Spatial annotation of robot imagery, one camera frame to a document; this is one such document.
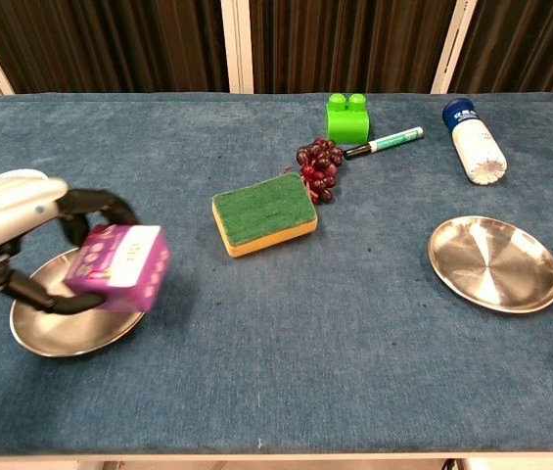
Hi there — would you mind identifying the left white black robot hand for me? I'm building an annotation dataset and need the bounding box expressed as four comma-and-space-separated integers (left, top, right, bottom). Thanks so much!
0, 168, 139, 314

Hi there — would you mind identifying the red grape bunch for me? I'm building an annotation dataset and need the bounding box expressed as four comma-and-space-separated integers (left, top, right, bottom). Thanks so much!
278, 138, 345, 206

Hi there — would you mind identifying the white green marker pen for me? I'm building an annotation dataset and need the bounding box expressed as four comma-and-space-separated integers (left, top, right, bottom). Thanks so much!
343, 125, 426, 162

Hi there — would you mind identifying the green toy brick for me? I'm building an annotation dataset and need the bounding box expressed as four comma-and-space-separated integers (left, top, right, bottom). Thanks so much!
325, 92, 372, 144

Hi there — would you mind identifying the green yellow sponge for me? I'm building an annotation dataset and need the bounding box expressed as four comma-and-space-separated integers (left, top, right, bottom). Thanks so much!
210, 171, 319, 259

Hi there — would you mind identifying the silver plate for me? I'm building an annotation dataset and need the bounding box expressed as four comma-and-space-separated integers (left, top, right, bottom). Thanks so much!
9, 246, 148, 358

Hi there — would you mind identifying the purple cardboard box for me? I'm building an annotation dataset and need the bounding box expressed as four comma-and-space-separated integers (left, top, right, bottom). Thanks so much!
64, 223, 173, 313

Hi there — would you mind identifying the dark pleated curtain panel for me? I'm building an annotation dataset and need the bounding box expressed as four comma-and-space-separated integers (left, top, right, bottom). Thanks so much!
0, 0, 231, 95
249, 0, 459, 94
449, 0, 553, 95

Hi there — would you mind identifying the white bottle blue cap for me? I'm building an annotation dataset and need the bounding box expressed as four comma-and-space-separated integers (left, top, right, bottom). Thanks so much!
441, 97, 509, 186

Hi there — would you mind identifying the blue felt table cover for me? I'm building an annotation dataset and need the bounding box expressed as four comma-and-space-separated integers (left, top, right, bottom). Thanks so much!
0, 91, 553, 456

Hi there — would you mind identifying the gold plate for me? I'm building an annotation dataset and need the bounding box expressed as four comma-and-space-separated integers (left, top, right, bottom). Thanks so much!
427, 215, 553, 315

